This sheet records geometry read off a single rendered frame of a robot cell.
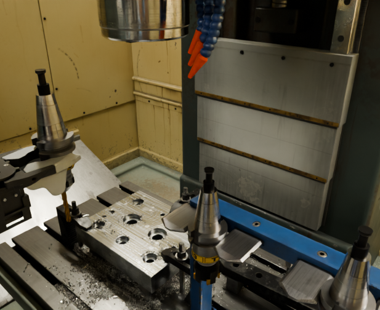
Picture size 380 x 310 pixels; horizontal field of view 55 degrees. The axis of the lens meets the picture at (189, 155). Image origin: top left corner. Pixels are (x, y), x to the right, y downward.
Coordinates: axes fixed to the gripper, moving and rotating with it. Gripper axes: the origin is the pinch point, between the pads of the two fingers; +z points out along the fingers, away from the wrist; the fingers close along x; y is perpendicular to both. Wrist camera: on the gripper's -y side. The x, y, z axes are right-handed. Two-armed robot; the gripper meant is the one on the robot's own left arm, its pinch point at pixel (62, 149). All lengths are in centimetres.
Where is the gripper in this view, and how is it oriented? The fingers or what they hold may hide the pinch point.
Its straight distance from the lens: 62.8
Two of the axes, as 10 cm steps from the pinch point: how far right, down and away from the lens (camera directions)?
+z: 6.5, -3.5, 6.8
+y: 0.1, 8.9, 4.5
